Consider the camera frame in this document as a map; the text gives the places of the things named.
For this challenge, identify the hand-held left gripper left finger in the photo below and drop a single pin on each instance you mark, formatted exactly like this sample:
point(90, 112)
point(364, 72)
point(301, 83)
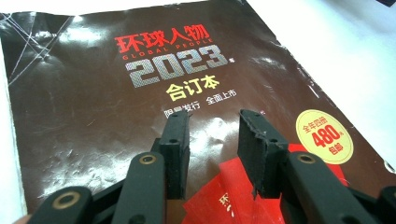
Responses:
point(176, 155)

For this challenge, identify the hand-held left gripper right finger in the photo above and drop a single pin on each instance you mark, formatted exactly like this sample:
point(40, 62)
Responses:
point(260, 155)

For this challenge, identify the dark brown magazine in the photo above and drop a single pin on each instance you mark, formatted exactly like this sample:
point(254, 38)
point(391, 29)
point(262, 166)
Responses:
point(93, 109)

